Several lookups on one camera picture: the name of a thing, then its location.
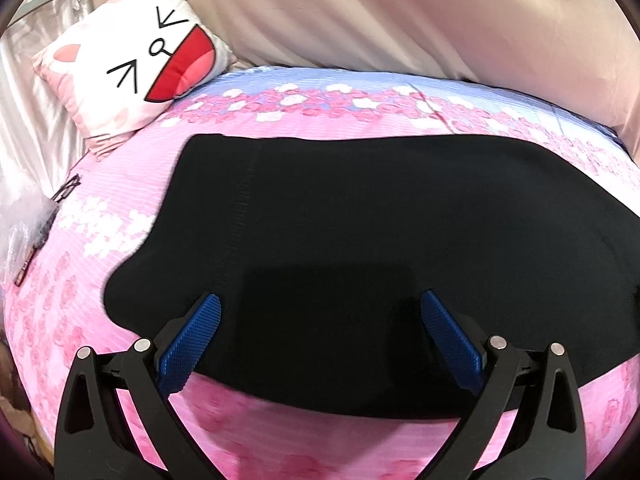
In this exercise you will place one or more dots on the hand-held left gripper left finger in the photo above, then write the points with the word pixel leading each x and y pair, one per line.
pixel 192 337

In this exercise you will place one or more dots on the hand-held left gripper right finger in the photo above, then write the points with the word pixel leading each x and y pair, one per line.
pixel 450 337

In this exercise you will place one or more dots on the black pants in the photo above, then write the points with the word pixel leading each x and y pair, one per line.
pixel 350 235

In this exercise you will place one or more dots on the pink floral bed sheet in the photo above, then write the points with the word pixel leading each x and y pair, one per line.
pixel 145 245

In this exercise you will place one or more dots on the black eyeglasses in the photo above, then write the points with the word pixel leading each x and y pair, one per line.
pixel 67 187

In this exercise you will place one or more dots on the clear plastic bag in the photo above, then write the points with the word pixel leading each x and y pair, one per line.
pixel 20 230

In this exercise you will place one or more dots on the cartoon face pillow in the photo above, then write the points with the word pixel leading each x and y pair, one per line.
pixel 100 85

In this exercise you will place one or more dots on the beige quilt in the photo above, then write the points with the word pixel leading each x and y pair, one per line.
pixel 375 20

